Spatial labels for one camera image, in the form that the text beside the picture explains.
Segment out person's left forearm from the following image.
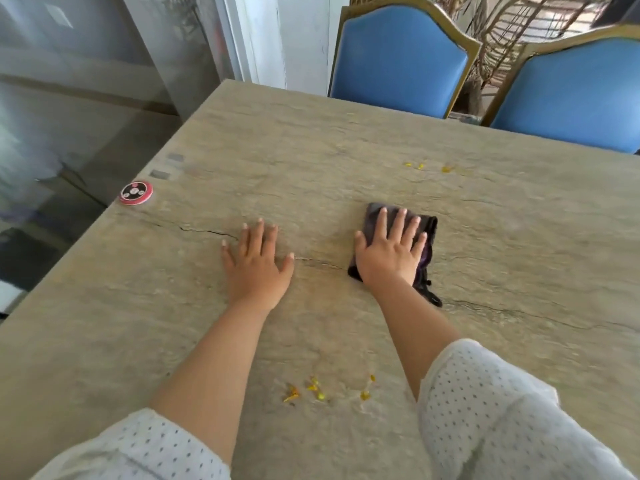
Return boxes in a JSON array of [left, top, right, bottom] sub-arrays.
[[149, 299, 273, 465]]

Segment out grey stone planter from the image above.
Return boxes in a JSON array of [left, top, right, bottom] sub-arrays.
[[447, 110, 485, 127]]

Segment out dark grey cloth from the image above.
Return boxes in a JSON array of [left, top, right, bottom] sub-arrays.
[[347, 202, 444, 309]]

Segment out white dotted left sleeve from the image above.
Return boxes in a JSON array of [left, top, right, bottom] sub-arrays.
[[29, 407, 232, 480]]

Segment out black pillar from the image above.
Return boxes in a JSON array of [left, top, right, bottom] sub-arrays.
[[592, 0, 640, 28]]

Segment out scattered yellow food crumbs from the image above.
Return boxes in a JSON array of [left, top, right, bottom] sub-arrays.
[[282, 162, 456, 405]]

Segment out group of rattan chairs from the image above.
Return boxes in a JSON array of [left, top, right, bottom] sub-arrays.
[[349, 0, 616, 91]]

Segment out person's left hand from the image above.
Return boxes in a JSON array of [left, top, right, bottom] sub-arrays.
[[221, 218, 296, 313]]

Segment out blue padded chair gold frame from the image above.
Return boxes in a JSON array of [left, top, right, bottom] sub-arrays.
[[327, 0, 483, 119], [481, 23, 640, 155]]

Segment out red round call button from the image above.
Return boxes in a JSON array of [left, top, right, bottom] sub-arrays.
[[119, 180, 154, 206]]

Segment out person's right hand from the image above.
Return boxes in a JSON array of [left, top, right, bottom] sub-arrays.
[[353, 207, 429, 291]]

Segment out white dotted sleeve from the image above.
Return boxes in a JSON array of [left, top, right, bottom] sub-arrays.
[[29, 407, 232, 480], [417, 338, 636, 480]]

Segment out grey stone table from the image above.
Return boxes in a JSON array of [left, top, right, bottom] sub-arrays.
[[0, 78, 640, 480]]

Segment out white dotted right sleeve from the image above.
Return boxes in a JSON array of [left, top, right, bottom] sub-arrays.
[[417, 338, 636, 480]]

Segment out person's right forearm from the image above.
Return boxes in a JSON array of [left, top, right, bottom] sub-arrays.
[[372, 282, 463, 401]]

